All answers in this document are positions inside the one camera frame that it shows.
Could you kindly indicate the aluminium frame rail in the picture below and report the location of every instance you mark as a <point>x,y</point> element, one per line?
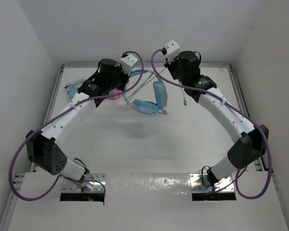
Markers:
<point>258,164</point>
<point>93,65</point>
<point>53,95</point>

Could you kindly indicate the teal headphones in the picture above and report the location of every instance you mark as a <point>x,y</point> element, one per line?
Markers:
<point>72,88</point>

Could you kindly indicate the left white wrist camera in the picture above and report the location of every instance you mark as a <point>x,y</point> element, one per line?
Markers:
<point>128,63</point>

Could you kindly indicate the pink headphones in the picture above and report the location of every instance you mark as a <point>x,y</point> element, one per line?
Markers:
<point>115,94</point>

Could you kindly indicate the left aluminium frame rail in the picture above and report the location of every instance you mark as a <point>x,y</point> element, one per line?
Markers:
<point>53,95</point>

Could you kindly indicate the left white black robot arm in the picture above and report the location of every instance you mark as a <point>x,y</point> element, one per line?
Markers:
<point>44,147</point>

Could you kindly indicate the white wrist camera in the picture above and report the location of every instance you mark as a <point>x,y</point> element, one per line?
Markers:
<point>128,63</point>
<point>172,50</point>

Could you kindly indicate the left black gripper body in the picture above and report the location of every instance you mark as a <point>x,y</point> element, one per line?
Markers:
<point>118,80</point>

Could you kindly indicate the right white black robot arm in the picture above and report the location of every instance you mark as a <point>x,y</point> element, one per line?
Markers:
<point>248,140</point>

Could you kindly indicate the light blue headphones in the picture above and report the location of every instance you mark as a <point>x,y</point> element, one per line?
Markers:
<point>150,96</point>

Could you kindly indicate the right aluminium frame rail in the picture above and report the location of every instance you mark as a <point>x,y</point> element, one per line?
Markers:
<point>258,164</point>

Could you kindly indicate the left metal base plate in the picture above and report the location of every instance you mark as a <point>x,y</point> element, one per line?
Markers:
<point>93,184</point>

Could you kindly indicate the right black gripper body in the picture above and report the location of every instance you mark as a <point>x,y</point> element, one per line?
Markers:
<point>174,67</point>

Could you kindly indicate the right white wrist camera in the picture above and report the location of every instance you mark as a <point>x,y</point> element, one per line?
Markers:
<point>172,50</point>

